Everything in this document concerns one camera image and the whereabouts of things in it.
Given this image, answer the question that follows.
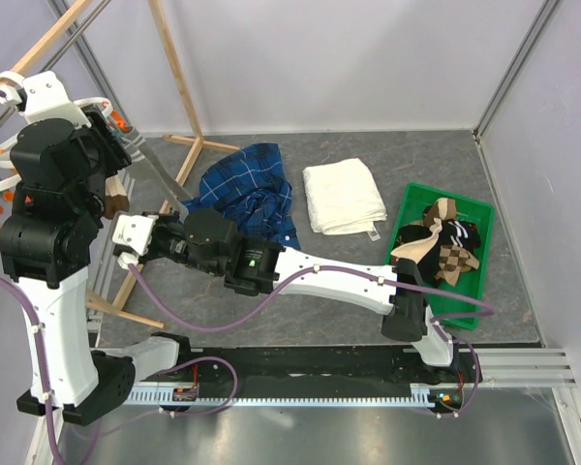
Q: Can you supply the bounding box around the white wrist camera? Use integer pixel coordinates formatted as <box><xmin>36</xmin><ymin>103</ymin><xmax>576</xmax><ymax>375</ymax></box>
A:
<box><xmin>111</xmin><ymin>213</ymin><xmax>159</xmax><ymax>270</ymax></box>
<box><xmin>0</xmin><ymin>71</ymin><xmax>91</xmax><ymax>128</ymax></box>

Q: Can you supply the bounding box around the green plastic tray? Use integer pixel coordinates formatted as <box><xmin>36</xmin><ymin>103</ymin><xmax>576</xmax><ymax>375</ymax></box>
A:
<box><xmin>382</xmin><ymin>181</ymin><xmax>496</xmax><ymax>331</ymax></box>

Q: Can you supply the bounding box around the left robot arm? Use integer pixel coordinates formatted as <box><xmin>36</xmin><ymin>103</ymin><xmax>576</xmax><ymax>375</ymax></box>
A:
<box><xmin>0</xmin><ymin>105</ymin><xmax>194</xmax><ymax>426</ymax></box>

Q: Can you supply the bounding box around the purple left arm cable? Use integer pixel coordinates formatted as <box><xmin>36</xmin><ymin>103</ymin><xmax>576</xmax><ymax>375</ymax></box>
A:
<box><xmin>0</xmin><ymin>85</ymin><xmax>241</xmax><ymax>461</ymax></box>

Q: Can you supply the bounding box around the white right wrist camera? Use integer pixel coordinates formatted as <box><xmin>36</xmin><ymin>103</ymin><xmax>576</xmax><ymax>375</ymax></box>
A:
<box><xmin>111</xmin><ymin>213</ymin><xmax>159</xmax><ymax>270</ymax></box>

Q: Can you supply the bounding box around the grey white striped sock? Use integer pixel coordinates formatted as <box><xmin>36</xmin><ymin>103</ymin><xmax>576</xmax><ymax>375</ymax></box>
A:
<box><xmin>120</xmin><ymin>126</ymin><xmax>191</xmax><ymax>220</ymax></box>

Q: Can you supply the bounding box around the blue plaid shirt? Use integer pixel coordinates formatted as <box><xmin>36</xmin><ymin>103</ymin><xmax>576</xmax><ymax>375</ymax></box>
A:
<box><xmin>183</xmin><ymin>142</ymin><xmax>300</xmax><ymax>249</ymax></box>

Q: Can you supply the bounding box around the white round sock hanger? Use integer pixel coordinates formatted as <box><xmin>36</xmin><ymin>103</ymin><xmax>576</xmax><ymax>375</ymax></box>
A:
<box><xmin>0</xmin><ymin>91</ymin><xmax>113</xmax><ymax>192</ymax></box>

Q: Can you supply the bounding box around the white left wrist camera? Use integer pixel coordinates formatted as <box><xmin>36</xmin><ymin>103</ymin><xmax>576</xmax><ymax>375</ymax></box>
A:
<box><xmin>0</xmin><ymin>71</ymin><xmax>91</xmax><ymax>128</ymax></box>

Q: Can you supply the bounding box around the brown cream striped sock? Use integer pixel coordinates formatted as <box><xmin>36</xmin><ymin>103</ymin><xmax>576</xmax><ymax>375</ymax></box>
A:
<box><xmin>389</xmin><ymin>198</ymin><xmax>457</xmax><ymax>264</ymax></box>

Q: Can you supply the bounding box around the black white striped sock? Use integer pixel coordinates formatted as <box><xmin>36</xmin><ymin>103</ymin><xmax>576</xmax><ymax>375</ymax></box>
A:
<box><xmin>390</xmin><ymin>223</ymin><xmax>442</xmax><ymax>282</ymax></box>

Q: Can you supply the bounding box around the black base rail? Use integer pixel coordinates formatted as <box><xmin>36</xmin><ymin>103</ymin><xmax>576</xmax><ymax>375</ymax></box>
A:
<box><xmin>148</xmin><ymin>346</ymin><xmax>483</xmax><ymax>399</ymax></box>

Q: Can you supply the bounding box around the white folded towel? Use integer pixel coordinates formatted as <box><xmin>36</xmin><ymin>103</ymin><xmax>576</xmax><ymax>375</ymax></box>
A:
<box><xmin>302</xmin><ymin>158</ymin><xmax>387</xmax><ymax>235</ymax></box>

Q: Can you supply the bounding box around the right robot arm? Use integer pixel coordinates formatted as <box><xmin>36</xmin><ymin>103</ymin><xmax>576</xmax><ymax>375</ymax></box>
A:
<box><xmin>120</xmin><ymin>208</ymin><xmax>459</xmax><ymax>382</ymax></box>

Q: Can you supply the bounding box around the wooden drying rack frame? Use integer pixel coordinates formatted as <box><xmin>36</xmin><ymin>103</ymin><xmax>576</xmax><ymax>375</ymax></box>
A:
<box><xmin>0</xmin><ymin>1</ymin><xmax>238</xmax><ymax>329</ymax></box>

